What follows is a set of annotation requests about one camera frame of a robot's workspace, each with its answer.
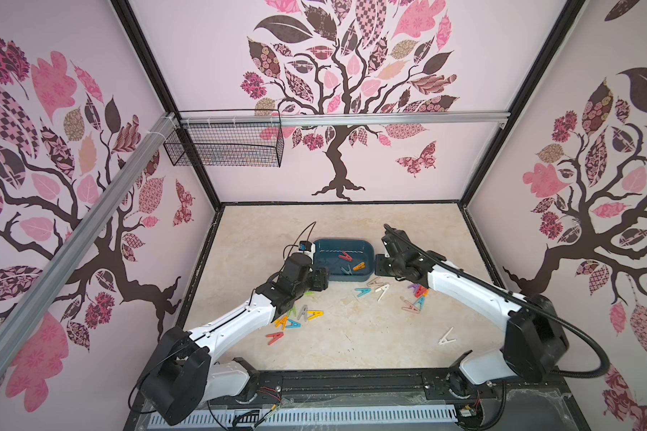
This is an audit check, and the black corrugated cable hose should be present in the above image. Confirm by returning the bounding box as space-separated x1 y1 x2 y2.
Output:
382 223 611 379

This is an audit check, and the mint clothespin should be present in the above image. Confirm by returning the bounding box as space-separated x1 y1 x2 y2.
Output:
355 287 371 297

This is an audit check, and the light blue clothespin front left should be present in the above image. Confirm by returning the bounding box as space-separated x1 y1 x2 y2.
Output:
285 320 301 330

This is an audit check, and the black wire mesh basket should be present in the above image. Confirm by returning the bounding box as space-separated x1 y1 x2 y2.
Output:
164 108 285 168

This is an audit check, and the white slotted cable duct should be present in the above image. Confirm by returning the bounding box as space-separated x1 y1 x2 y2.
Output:
147 405 458 430

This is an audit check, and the aluminium rail on back wall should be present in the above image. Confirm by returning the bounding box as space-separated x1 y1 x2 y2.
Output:
181 111 510 127

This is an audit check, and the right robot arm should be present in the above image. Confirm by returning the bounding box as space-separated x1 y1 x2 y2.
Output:
377 224 569 386

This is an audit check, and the aluminium rail on left wall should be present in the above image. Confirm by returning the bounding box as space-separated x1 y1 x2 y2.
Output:
0 112 177 377

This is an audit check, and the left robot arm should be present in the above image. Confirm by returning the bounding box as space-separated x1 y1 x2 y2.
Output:
135 251 328 426

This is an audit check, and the white clothespin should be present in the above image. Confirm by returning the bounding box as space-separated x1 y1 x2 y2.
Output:
439 327 456 346
375 284 389 302

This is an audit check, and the teal clothespin right pile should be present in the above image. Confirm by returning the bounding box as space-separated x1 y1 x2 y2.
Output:
413 296 425 311

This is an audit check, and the aluminium rail on wall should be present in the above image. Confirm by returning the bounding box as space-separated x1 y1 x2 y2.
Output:
181 111 510 127
0 112 177 377

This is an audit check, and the red clothespin right pile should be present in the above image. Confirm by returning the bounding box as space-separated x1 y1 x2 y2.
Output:
414 285 428 298

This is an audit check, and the pink clothespin right pile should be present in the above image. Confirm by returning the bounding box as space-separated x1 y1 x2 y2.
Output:
403 305 421 314

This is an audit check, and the grey clothespin left pile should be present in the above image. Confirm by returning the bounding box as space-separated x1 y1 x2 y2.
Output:
297 305 308 321

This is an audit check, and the yellow clothespin left pile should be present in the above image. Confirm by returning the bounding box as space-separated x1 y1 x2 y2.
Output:
307 310 325 321

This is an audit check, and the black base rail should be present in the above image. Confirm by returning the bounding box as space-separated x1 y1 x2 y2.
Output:
139 365 567 408

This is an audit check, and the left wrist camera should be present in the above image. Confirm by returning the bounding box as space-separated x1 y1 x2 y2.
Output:
298 241 316 256

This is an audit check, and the orange clothespin front left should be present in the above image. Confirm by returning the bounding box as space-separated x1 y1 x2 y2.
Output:
274 315 289 330

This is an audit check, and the teal plastic storage box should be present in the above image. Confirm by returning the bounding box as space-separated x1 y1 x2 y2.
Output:
314 238 376 282

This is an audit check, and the beige clothespin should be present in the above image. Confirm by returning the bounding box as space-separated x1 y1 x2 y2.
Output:
367 277 386 287

